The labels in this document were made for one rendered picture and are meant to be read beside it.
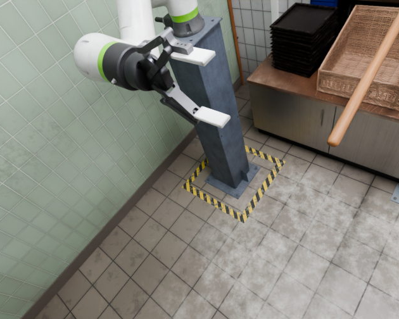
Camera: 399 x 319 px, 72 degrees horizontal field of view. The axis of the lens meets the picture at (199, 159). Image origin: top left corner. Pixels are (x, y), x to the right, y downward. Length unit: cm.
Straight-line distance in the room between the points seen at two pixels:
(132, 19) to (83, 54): 18
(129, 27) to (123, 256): 168
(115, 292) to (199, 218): 74
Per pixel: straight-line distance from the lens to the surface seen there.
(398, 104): 175
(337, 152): 209
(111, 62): 61
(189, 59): 45
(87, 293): 222
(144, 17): 81
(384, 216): 206
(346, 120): 82
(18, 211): 183
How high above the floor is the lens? 179
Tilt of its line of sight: 50 degrees down
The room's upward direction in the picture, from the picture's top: 23 degrees counter-clockwise
